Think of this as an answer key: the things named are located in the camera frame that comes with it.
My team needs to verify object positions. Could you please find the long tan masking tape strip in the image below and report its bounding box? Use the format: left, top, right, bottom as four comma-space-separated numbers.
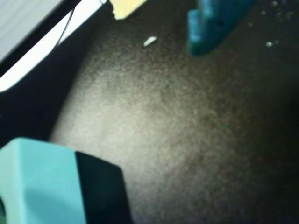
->
109, 0, 147, 21

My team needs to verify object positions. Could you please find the small white scrap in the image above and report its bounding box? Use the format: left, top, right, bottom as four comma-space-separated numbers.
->
142, 36, 157, 47

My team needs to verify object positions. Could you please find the light green U shape block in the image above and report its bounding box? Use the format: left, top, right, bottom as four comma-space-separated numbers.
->
0, 137, 131, 224

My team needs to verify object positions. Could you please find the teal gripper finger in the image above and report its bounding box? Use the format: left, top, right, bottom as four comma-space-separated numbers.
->
186, 0, 256, 56

